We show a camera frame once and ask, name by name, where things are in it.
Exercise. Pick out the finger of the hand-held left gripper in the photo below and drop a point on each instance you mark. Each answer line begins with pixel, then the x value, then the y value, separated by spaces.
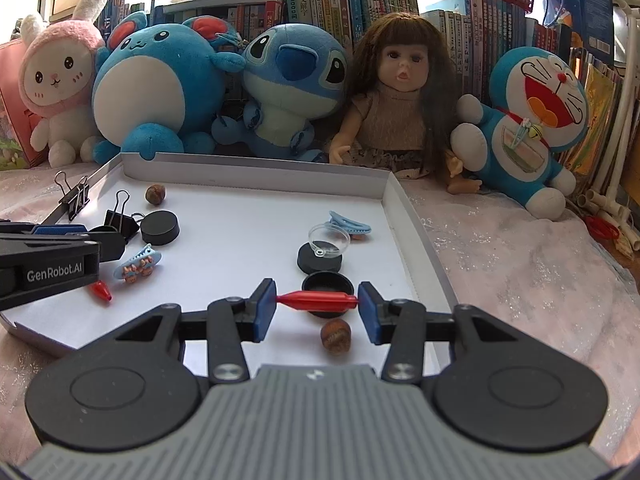
pixel 57 229
pixel 110 247

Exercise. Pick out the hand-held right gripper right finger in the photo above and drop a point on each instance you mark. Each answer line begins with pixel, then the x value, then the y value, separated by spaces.
pixel 370 312

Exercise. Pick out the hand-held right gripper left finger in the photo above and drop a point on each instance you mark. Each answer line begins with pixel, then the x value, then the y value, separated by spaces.
pixel 264 310

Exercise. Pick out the large black binder clip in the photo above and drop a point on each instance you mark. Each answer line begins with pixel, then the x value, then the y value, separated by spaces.
pixel 120 222

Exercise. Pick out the blue hair clip with bears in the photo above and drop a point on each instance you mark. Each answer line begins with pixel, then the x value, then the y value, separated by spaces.
pixel 137 262

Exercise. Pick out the brown hazelnut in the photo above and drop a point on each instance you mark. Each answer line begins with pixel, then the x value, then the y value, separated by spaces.
pixel 335 335
pixel 155 193

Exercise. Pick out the small red cone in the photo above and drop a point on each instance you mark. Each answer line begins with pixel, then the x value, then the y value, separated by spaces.
pixel 101 292

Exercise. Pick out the black round cap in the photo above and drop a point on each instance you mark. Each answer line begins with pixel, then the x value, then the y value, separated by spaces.
pixel 325 285

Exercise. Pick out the small black round lid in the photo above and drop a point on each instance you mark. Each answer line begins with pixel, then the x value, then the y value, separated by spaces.
pixel 160 230

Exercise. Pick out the red plastic spindle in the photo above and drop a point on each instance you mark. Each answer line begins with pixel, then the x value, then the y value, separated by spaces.
pixel 317 302

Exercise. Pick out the large black round lid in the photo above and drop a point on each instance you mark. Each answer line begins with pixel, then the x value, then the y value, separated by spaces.
pixel 312 262

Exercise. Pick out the clear plastic dome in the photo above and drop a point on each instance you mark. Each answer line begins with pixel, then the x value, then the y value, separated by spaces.
pixel 330 240

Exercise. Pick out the white cardboard box tray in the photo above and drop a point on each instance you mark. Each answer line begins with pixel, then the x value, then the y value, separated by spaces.
pixel 240 230

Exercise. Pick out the plain light blue hair clip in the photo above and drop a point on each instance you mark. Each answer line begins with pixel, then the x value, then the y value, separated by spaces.
pixel 350 225

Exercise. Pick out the small black binder clip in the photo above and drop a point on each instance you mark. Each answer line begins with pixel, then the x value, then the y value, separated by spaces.
pixel 77 200

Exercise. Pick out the pink gift bag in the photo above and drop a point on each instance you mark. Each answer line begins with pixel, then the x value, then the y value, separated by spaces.
pixel 10 130

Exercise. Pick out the pink bunny plush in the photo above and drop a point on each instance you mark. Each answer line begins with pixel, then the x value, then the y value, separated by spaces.
pixel 55 90

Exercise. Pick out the round blue mouse plush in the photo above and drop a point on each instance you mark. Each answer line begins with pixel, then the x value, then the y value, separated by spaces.
pixel 155 90

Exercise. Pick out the brown-haired baby doll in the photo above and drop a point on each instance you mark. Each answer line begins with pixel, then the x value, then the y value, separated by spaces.
pixel 395 115

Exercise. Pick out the blue robot cat plush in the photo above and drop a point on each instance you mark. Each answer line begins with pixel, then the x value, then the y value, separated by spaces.
pixel 520 160

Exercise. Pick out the blue alien plush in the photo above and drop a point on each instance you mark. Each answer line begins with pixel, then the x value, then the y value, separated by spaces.
pixel 295 70

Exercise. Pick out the red scissors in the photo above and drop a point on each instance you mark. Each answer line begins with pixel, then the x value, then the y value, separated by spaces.
pixel 602 227

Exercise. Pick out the white plastic pipe rack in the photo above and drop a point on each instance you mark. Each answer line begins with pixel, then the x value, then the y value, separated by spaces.
pixel 597 199

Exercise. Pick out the stack of glossy picture books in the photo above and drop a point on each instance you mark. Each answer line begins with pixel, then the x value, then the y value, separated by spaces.
pixel 597 110

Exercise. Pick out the row of books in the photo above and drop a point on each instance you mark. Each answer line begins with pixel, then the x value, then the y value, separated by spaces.
pixel 350 5

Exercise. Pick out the blue cardboard box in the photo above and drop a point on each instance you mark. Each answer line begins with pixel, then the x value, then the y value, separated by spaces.
pixel 585 5

